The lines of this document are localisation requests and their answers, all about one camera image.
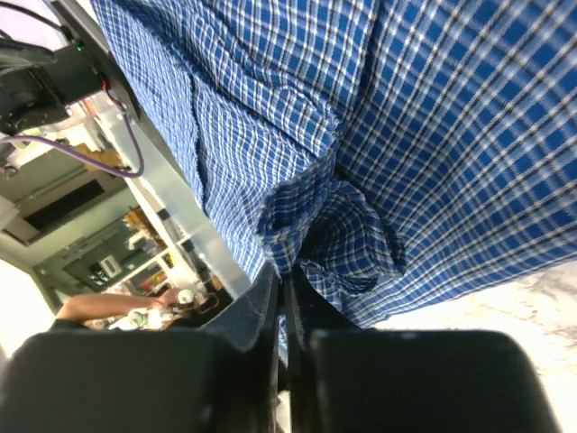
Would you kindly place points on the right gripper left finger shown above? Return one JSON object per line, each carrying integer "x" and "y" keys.
{"x": 245, "y": 396}

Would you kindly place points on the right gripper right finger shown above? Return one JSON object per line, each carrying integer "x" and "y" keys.
{"x": 306, "y": 312}

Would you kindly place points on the blue plaid long sleeve shirt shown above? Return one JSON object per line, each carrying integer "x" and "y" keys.
{"x": 402, "y": 153}

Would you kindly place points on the person forearm in background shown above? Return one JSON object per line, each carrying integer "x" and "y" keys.
{"x": 92, "y": 306}

